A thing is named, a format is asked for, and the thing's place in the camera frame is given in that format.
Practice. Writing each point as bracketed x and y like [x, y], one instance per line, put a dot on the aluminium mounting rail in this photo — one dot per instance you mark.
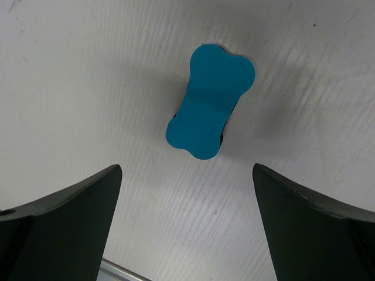
[109, 271]

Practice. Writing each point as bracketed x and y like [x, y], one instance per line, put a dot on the blue bone shaped eraser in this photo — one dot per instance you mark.
[217, 80]

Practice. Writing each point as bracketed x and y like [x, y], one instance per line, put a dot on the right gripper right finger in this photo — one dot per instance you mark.
[312, 236]

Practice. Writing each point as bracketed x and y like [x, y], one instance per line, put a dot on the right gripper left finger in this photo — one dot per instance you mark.
[61, 236]

